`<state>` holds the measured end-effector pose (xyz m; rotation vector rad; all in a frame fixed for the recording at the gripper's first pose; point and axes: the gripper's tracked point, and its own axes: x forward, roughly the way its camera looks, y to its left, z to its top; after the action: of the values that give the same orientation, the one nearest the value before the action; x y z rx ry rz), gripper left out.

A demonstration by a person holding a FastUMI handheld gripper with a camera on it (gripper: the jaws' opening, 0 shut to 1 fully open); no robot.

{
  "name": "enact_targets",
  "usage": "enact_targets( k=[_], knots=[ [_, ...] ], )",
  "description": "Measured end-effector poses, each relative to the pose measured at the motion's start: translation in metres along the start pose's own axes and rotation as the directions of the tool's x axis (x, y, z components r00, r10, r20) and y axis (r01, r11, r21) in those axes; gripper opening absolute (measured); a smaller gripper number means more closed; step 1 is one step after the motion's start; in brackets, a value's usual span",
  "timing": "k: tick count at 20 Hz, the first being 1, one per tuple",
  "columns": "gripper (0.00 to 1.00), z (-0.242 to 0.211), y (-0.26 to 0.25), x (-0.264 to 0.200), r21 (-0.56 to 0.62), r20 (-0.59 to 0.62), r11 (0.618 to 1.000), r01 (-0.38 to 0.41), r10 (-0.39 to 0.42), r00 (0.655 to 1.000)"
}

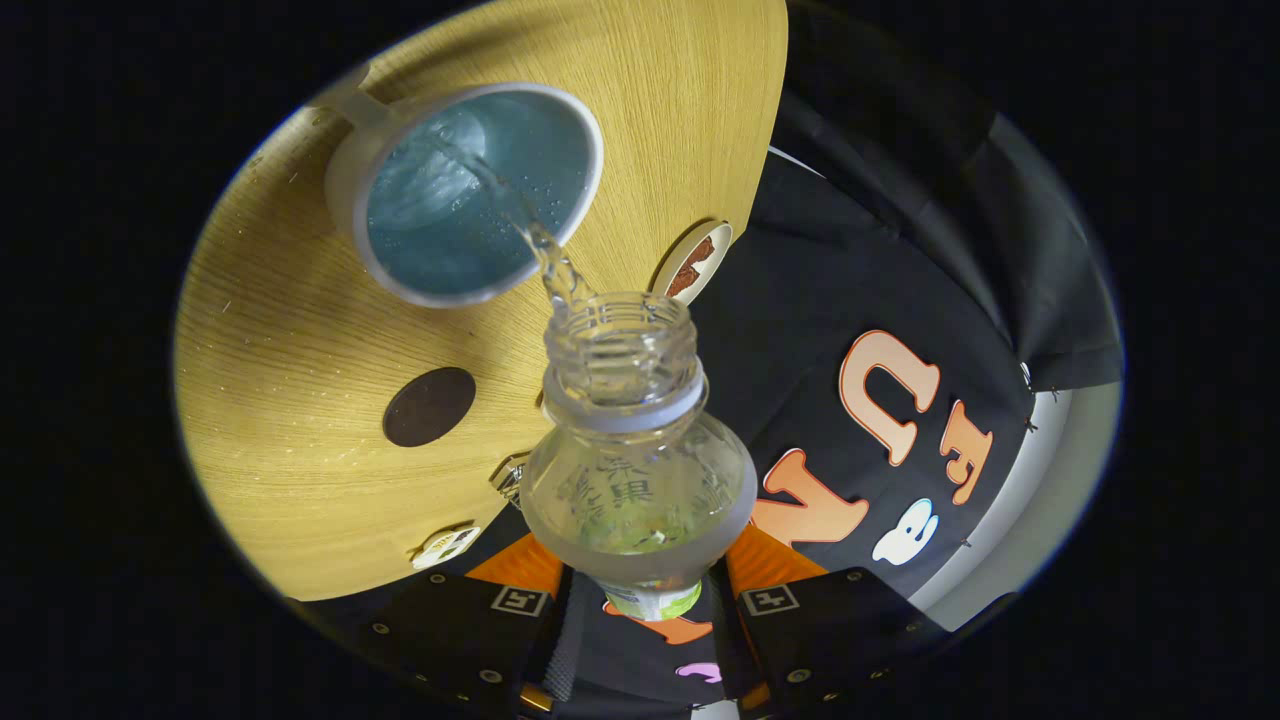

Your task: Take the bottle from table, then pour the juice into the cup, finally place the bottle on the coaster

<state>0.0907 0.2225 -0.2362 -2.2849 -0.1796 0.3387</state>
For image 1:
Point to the brown meat piece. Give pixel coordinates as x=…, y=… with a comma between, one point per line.
x=685, y=280
x=705, y=250

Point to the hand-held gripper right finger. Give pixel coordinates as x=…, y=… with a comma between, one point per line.
x=850, y=630

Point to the wooden table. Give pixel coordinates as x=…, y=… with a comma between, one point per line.
x=300, y=330

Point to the white round plate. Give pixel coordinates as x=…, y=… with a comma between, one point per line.
x=672, y=265

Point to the dark round coaster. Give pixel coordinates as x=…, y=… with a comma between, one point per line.
x=430, y=407

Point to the clear plastic juice bottle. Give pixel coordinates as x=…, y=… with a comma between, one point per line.
x=635, y=470

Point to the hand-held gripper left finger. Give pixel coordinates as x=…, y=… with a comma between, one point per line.
x=450, y=630

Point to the white divided bean dish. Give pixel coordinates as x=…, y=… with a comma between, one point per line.
x=447, y=546

